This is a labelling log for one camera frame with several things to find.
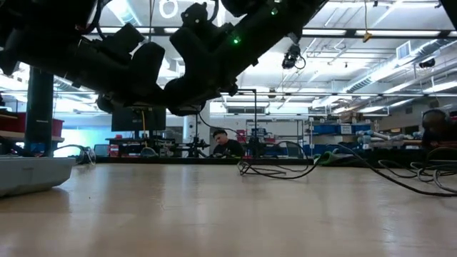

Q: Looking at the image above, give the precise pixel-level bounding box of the thin grey cable loop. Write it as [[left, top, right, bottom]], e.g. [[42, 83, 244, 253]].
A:
[[53, 143, 96, 166]]

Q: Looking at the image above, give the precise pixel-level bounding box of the red storage bin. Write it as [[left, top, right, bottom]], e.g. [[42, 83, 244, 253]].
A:
[[0, 111, 64, 138]]

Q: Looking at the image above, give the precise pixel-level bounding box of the black thick support post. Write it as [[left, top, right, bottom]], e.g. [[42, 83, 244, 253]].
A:
[[24, 68, 55, 158]]

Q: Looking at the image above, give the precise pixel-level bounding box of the black computer monitor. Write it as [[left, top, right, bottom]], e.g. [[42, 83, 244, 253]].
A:
[[111, 106, 167, 132]]

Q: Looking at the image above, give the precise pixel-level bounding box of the white ceiling air vent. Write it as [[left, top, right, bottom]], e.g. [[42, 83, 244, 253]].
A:
[[396, 40, 411, 61]]

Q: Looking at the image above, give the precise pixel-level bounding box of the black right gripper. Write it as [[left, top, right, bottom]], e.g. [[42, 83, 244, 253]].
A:
[[169, 26, 239, 117]]

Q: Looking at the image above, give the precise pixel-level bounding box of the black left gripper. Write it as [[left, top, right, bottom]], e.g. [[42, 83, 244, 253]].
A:
[[96, 41, 179, 114]]

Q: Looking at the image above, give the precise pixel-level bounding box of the long black cord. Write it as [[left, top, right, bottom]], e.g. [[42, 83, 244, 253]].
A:
[[197, 112, 457, 198]]

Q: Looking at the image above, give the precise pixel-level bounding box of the black camera with cable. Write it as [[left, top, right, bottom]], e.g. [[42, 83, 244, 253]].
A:
[[281, 44, 307, 71]]

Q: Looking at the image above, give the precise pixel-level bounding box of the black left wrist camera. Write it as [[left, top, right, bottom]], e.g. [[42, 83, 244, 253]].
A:
[[91, 23, 146, 58]]

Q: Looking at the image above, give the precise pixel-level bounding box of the grey plastic tray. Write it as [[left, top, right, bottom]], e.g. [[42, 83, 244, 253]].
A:
[[0, 156, 76, 198]]

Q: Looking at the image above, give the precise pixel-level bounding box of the wooden shelf board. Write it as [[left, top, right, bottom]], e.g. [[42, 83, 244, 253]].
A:
[[0, 130, 65, 143]]

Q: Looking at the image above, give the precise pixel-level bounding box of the white ring light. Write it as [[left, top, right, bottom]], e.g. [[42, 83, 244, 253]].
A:
[[159, 0, 179, 19]]

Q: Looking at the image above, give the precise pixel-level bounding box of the blue labelled storage bin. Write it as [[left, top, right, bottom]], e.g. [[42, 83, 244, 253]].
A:
[[311, 123, 372, 136]]

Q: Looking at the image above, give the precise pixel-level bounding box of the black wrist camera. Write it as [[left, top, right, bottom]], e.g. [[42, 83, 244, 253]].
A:
[[180, 2, 219, 33], [91, 23, 146, 58]]

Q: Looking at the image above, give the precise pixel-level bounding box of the black overhead frame bar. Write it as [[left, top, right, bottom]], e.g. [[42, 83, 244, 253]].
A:
[[96, 26, 457, 39]]

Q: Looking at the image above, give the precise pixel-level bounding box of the person seated at bench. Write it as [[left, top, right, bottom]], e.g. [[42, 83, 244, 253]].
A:
[[212, 128, 246, 159]]

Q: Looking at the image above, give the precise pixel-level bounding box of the black table edge rail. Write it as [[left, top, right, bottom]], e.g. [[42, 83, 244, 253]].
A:
[[95, 156, 315, 166]]

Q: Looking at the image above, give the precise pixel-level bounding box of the white square column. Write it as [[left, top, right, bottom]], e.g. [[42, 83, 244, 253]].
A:
[[182, 106, 212, 146]]

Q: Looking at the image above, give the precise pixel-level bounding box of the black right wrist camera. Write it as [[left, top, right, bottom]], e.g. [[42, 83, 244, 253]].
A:
[[180, 2, 219, 33]]

